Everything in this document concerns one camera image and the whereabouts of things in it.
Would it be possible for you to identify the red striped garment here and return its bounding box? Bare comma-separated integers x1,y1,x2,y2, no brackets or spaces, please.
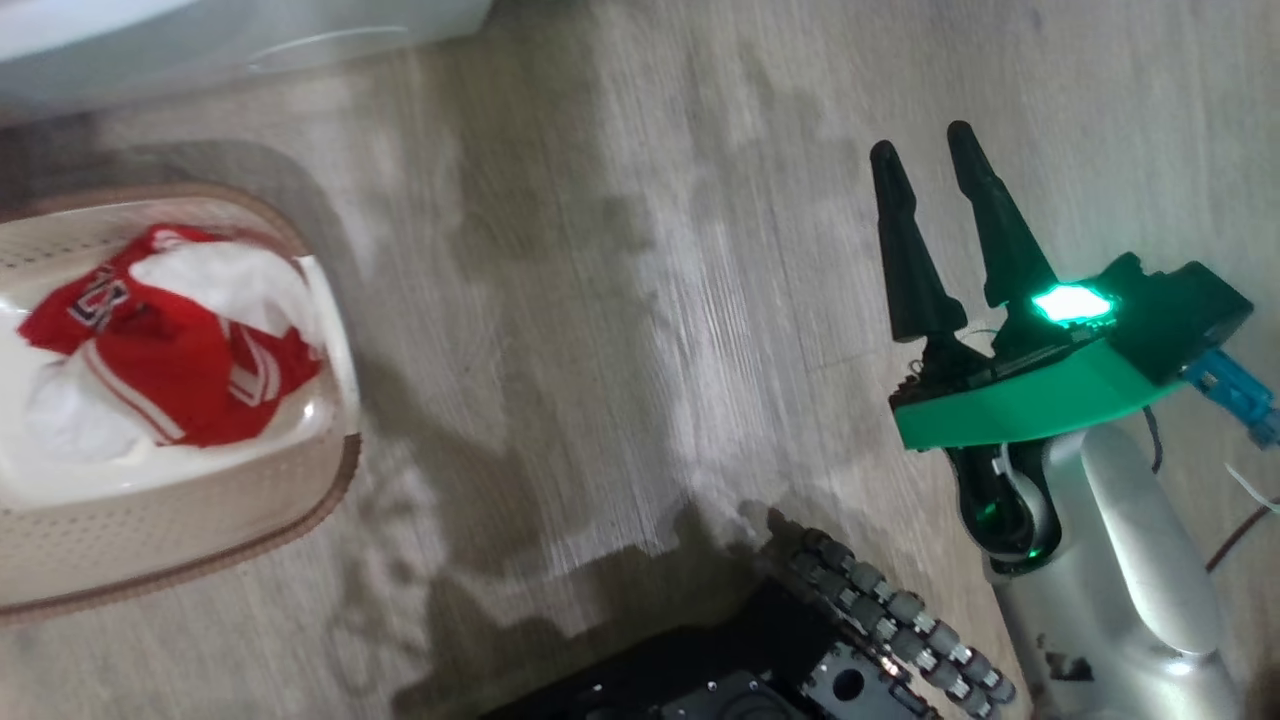
18,225,326,448

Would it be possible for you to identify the blue right cable connector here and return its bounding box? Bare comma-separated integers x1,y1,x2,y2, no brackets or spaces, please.
1180,348,1280,448

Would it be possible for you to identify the cream perforated laundry basket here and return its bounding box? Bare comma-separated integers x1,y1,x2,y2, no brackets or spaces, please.
0,183,363,626

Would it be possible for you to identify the white garment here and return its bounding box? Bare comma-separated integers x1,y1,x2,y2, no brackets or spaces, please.
22,240,323,463

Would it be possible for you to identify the red-brown thin cable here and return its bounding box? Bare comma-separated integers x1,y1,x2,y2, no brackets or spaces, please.
1205,497,1280,573

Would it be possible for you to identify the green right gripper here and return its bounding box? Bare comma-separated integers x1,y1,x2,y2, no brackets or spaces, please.
870,120,1181,451

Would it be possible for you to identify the white front-load washing machine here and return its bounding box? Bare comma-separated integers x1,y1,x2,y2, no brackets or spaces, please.
0,0,496,106

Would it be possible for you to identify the grey omni wheel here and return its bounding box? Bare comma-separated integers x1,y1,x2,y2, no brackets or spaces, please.
765,525,1018,719

